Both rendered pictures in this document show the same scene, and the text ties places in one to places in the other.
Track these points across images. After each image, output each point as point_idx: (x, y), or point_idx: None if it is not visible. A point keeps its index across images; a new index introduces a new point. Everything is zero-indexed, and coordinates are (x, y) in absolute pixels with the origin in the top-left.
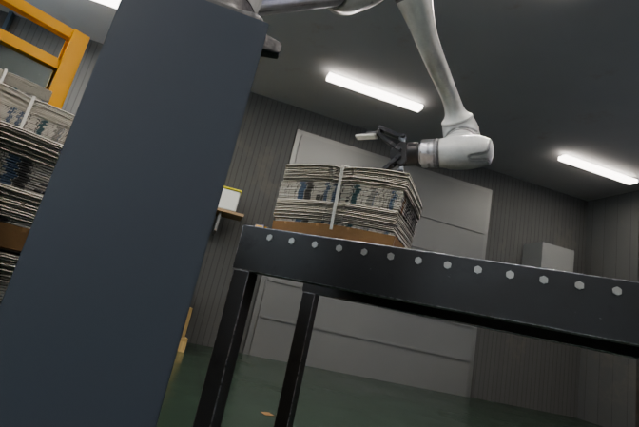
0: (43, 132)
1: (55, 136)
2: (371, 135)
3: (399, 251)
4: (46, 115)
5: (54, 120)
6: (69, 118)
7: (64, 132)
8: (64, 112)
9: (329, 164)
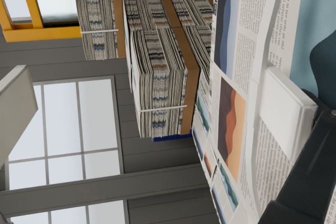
0: (163, 97)
1: (162, 90)
2: (2, 164)
3: None
4: (148, 100)
5: (149, 94)
6: (143, 88)
7: (156, 86)
8: (140, 92)
9: (246, 211)
